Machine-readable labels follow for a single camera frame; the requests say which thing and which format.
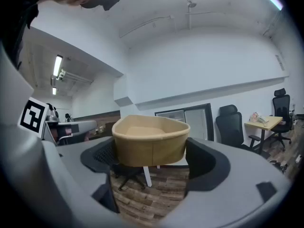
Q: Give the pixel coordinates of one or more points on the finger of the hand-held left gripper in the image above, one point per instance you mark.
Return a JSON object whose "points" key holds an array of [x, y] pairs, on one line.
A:
{"points": [[83, 126]]}

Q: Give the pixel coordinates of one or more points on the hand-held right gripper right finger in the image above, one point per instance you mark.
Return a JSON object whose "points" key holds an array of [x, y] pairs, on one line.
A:
{"points": [[247, 174]]}

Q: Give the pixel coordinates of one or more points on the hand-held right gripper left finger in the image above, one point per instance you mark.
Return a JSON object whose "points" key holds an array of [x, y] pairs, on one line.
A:
{"points": [[71, 158]]}

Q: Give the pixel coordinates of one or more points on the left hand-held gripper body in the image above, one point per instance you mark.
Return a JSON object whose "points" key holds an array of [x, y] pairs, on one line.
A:
{"points": [[33, 116]]}

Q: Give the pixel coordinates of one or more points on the tan plastic tray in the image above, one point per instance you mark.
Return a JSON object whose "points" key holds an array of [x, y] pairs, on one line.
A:
{"points": [[147, 151]]}

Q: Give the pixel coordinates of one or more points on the black mini fridge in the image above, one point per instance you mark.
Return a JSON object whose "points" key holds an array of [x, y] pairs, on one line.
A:
{"points": [[197, 122]]}

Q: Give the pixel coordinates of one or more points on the black high-back office chair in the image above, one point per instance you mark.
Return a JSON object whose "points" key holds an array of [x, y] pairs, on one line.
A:
{"points": [[229, 127]]}

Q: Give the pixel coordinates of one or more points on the white power plug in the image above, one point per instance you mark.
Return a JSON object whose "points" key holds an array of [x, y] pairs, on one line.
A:
{"points": [[298, 159]]}

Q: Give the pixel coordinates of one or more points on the small wooden table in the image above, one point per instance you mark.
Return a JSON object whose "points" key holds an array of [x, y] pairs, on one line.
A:
{"points": [[272, 122]]}

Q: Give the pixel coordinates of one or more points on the pink flower bouquet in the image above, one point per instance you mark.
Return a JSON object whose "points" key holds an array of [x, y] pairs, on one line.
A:
{"points": [[255, 116]]}

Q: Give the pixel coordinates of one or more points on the black armrest office chair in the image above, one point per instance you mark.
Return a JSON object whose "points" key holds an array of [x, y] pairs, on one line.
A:
{"points": [[128, 177]]}

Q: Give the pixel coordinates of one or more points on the black mesh office chair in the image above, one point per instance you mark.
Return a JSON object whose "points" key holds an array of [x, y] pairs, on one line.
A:
{"points": [[281, 110]]}

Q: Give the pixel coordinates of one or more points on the white desk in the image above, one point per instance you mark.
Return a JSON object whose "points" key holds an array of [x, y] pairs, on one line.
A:
{"points": [[147, 177]]}

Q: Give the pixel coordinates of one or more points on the white ceiling conduit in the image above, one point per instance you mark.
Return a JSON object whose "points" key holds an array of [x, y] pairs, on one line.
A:
{"points": [[147, 22]]}

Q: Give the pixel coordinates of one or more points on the round ceiling detector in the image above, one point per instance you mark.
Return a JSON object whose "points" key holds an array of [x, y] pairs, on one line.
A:
{"points": [[191, 3]]}

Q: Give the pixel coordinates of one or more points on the black head-mounted camera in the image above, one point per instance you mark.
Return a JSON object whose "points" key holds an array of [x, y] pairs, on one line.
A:
{"points": [[110, 0]]}

